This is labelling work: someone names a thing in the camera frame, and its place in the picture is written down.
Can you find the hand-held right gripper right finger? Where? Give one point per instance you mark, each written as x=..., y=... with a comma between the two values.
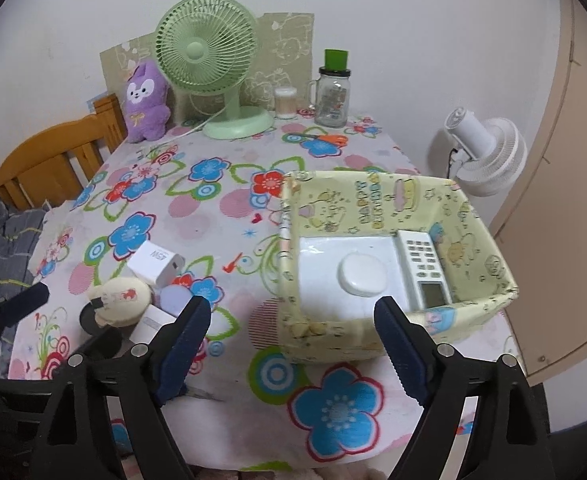
x=403, y=355

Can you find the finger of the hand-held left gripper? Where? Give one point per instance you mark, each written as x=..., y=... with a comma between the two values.
x=23, y=304
x=98, y=342

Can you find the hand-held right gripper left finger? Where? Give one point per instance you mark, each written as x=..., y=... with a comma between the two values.
x=183, y=350

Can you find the white small box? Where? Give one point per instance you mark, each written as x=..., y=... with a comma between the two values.
x=148, y=325

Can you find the lavender round case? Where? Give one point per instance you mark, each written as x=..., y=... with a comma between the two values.
x=173, y=300

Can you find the white charger adapter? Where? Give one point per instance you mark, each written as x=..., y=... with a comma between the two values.
x=153, y=260

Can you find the yellow fabric basket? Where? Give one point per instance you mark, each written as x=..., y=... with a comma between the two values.
x=323, y=210

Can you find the grey plaid blanket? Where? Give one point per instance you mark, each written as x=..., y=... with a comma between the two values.
x=3, y=245

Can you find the floral tablecloth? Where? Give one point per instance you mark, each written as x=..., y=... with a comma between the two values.
x=238, y=310

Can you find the white round case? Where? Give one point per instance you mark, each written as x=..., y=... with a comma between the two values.
x=362, y=273

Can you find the white remote control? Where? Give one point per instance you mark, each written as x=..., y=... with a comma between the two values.
x=421, y=265

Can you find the white plastic packet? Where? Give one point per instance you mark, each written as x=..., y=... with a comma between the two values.
x=318, y=270

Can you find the wooden chair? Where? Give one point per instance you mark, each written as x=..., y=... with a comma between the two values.
x=48, y=155

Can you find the white standing fan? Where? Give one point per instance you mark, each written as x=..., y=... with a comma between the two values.
x=493, y=155

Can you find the beige door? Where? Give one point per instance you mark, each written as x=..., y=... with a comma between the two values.
x=573, y=185

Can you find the purple plush toy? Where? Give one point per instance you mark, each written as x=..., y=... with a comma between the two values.
x=146, y=95

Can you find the glass jar with green lid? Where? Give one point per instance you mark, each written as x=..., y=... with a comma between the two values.
x=331, y=100

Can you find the cotton swab container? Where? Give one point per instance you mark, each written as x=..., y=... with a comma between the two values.
x=286, y=105

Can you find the green desk fan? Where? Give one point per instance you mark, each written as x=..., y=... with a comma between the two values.
x=198, y=50

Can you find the beige patterned board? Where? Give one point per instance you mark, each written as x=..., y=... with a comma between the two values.
x=283, y=45

